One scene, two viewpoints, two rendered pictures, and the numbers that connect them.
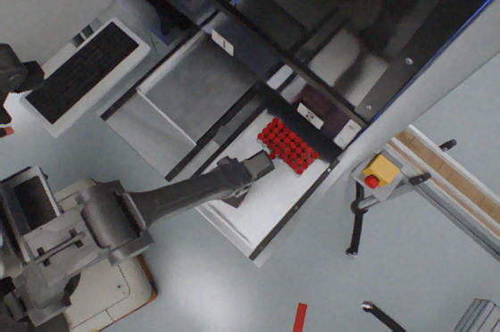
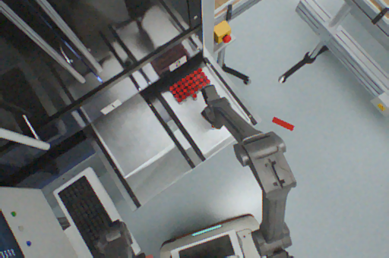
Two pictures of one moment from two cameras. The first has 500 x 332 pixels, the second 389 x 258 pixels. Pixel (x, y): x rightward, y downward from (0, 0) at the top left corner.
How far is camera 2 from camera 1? 0.39 m
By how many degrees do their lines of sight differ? 16
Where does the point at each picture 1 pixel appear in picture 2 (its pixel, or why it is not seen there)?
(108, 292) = (246, 245)
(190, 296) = (255, 192)
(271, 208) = not seen: hidden behind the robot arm
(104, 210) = (255, 146)
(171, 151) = (174, 161)
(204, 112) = (152, 134)
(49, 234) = (266, 177)
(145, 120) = (147, 176)
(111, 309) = not seen: hidden behind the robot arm
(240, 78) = (134, 105)
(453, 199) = not seen: outside the picture
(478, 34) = not seen: outside the picture
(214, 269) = (239, 171)
